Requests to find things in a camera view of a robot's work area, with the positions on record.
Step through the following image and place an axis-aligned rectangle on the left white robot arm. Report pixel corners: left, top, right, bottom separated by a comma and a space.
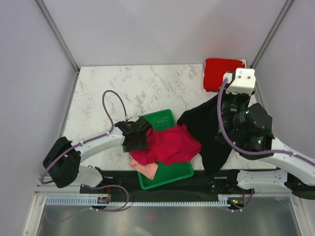
40, 117, 153, 193

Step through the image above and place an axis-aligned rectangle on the left aluminium frame post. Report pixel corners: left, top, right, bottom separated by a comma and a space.
34, 0, 81, 73

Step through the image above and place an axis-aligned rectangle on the folded red t shirt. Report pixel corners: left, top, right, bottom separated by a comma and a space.
203, 58, 247, 92

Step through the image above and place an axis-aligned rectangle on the white slotted cable duct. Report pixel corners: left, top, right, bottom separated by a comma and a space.
45, 196, 231, 207

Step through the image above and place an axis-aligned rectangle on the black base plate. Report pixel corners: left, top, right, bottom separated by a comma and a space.
79, 170, 255, 202

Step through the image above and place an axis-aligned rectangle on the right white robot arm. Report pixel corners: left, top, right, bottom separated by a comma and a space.
215, 94, 315, 200

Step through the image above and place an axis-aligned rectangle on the right aluminium frame post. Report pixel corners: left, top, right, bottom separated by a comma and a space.
250, 0, 295, 69

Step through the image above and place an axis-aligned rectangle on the aluminium frame post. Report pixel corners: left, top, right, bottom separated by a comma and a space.
250, 0, 295, 69
34, 0, 81, 73

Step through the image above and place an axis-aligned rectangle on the peach pink t shirt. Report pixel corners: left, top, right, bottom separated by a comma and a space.
130, 158, 158, 180

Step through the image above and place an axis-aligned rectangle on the green plastic tray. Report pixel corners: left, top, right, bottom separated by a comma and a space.
138, 109, 194, 190

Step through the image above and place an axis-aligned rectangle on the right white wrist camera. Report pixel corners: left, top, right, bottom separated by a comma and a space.
223, 68, 256, 95

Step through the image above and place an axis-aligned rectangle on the magenta t shirt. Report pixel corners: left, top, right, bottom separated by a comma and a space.
130, 125, 202, 166

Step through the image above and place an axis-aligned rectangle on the black t shirt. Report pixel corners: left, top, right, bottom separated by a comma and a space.
177, 96, 232, 176

